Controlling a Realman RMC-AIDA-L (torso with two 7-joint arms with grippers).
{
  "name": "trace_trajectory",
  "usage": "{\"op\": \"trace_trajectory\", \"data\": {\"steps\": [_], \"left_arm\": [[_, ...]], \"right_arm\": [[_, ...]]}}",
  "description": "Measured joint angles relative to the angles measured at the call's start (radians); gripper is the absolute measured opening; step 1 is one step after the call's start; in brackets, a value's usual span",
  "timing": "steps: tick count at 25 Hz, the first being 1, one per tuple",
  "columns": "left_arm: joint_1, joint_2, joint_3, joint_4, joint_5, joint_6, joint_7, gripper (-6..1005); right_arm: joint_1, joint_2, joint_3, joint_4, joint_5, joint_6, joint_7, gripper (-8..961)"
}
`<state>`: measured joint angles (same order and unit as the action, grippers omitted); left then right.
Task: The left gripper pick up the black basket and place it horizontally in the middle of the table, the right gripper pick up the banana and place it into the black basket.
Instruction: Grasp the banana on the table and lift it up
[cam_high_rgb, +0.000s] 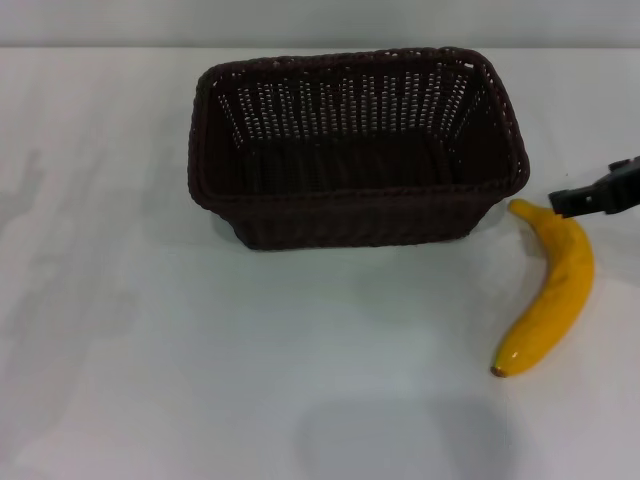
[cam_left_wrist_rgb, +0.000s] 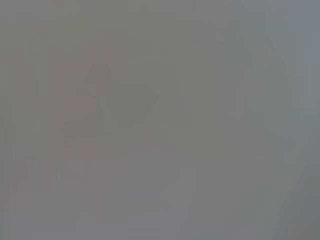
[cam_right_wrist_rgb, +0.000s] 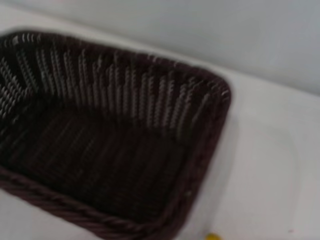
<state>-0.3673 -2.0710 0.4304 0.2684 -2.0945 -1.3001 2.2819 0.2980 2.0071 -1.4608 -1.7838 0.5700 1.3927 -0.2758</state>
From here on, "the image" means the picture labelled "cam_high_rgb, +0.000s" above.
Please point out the dark brown woven basket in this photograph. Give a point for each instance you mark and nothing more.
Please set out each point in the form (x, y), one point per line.
(350, 165)

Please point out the yellow banana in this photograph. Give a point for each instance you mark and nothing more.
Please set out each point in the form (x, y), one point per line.
(560, 290)

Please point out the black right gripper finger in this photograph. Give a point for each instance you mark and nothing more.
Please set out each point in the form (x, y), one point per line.
(595, 197)

